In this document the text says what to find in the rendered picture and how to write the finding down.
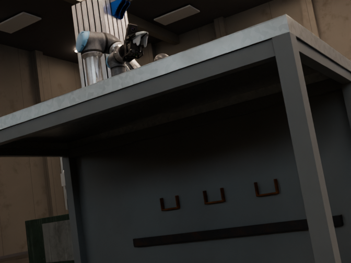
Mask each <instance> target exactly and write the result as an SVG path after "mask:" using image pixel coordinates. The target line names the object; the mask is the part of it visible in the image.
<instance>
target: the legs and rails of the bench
mask: <svg viewBox="0 0 351 263"><path fill-rule="evenodd" d="M274 60H276V62H277V68H278V73H279V78H280V84H281V87H282V92H283V98H284V103H285V109H286V114H287V119H288V125H289V130H290V135H291V140H292V146H293V150H294V155H295V160H296V166H297V171H298V176H299V181H300V187H301V192H302V197H303V203H304V207H305V212H306V217H307V223H308V228H309V233H310V238H311V244H312V249H313V254H314V260H315V263H341V258H340V253H339V249H338V244H337V239H336V234H335V228H334V223H333V218H332V213H331V208H330V203H329V198H328V194H327V189H326V184H325V179H324V174H323V168H322V163H321V158H320V154H319V148H318V143H317V138H316V135H315V130H314V124H313V119H312V114H311V109H310V104H309V99H308V94H307V88H306V83H305V78H304V75H303V70H302V64H304V65H306V66H308V67H310V68H312V69H314V70H316V71H318V72H320V73H322V74H324V75H326V76H328V77H330V78H331V79H333V80H335V81H337V82H339V83H341V84H345V83H349V82H351V74H350V72H349V71H347V70H345V69H344V68H342V67H341V66H339V65H338V64H336V63H335V62H333V61H331V60H330V59H328V58H327V57H325V56H324V55H322V54H320V53H319V52H317V51H316V50H314V49H313V48H311V47H309V46H308V45H306V44H304V43H303V42H301V41H300V40H298V39H297V38H296V36H295V35H294V34H292V33H291V32H287V33H284V34H281V35H278V36H275V37H272V39H269V40H266V41H263V42H260V43H257V44H254V45H251V46H248V47H245V48H242V49H239V50H236V51H233V52H230V53H227V54H224V55H221V56H218V57H216V58H212V59H209V60H207V61H204V62H201V63H198V64H195V65H192V66H189V67H186V68H183V69H180V70H177V71H174V72H171V73H168V74H165V75H162V76H159V77H156V78H153V79H150V80H148V81H144V82H141V83H138V84H136V85H133V86H130V87H127V88H124V89H121V90H118V91H115V92H112V93H109V94H106V95H103V96H100V97H97V98H94V99H91V100H88V101H85V102H82V103H80V104H77V105H73V106H70V107H67V108H65V109H62V110H59V111H56V112H53V113H50V114H47V115H44V116H41V117H38V118H35V119H32V120H29V121H26V122H23V123H20V124H17V125H14V126H12V127H9V128H5V129H2V130H0V145H4V144H7V143H9V142H13V141H16V140H19V139H23V138H26V137H29V136H32V135H36V134H39V133H42V132H45V131H48V130H52V129H55V128H58V127H61V126H64V125H68V124H71V123H74V122H77V121H81V120H84V119H87V118H90V117H93V116H96V115H100V114H103V113H106V112H110V111H113V110H116V109H120V108H122V107H125V106H129V105H132V104H135V103H138V102H142V101H145V100H148V99H152V98H155V97H158V96H161V95H164V94H167V93H171V92H174V91H177V90H180V89H184V88H187V87H190V86H193V85H196V84H199V83H203V82H206V81H209V80H212V79H216V78H219V77H222V76H225V75H229V74H232V73H235V72H238V71H241V70H244V69H248V68H251V67H254V66H257V65H261V64H264V63H267V62H271V61H274ZM66 156H68V155H67V149H23V148H0V157H66Z"/></svg>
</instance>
